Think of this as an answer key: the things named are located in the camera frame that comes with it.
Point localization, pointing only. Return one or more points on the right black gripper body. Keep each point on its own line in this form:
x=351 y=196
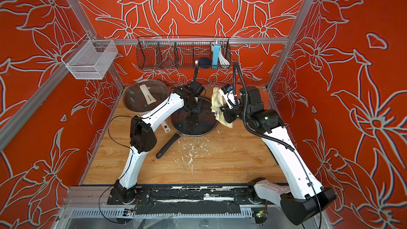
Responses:
x=232 y=115

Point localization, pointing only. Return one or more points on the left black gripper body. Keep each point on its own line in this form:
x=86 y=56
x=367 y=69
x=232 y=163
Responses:
x=195 y=107

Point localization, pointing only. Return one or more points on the yellow cleaning cloth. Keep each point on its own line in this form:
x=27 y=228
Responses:
x=218 y=101

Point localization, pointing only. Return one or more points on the glass pot lid black knob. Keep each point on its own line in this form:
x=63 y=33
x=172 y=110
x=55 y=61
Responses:
x=194 y=124

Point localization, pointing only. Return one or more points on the glass lid white handle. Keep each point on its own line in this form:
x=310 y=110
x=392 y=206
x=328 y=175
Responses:
x=145 y=95

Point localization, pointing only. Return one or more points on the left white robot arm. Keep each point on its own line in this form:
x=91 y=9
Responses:
x=143 y=138

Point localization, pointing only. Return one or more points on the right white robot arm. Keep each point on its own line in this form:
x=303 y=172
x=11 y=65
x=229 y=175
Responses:
x=304 y=196

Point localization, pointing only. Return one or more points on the black frying pan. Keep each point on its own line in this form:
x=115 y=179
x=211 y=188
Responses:
x=168 y=144

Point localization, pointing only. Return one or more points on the dark blue round object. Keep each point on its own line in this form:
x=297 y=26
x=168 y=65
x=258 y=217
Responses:
x=204 y=63

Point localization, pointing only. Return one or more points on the light blue bottle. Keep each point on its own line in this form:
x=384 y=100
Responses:
x=216 y=50

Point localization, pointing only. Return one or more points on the clear plastic bin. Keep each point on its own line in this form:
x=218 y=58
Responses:
x=90 y=60

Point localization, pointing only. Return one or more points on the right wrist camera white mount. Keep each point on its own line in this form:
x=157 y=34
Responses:
x=227 y=93

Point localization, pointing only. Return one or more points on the black wire basket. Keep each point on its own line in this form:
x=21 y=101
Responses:
x=180 y=52

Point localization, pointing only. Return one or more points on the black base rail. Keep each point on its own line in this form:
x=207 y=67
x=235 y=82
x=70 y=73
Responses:
x=189 y=199

